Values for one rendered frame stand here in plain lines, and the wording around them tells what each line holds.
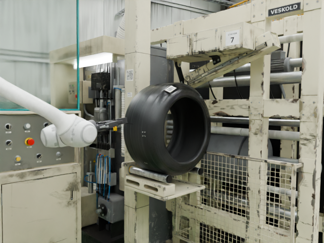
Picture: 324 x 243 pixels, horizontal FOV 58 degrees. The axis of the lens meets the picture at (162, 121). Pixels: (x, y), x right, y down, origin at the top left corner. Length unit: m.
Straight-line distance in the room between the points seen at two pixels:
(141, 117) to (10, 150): 0.85
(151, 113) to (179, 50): 0.62
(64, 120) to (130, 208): 1.05
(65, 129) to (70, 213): 1.10
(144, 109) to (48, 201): 0.92
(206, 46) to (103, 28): 9.93
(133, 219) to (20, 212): 0.70
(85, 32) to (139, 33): 9.43
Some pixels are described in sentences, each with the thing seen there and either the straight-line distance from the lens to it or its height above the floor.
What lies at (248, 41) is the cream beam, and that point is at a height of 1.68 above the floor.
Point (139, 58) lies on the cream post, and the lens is 1.96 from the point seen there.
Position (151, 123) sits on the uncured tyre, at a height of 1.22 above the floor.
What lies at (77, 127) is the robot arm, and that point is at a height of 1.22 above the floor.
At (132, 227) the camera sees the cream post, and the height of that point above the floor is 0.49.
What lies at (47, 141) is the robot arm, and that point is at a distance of 1.32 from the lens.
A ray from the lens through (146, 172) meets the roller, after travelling 1.77.
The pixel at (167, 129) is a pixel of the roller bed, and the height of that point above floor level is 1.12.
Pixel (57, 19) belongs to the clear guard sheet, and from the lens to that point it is 2.14.
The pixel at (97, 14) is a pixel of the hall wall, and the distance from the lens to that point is 11.71.
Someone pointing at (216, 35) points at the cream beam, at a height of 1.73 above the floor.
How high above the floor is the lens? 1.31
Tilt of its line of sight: 3 degrees down
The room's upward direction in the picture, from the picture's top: 1 degrees clockwise
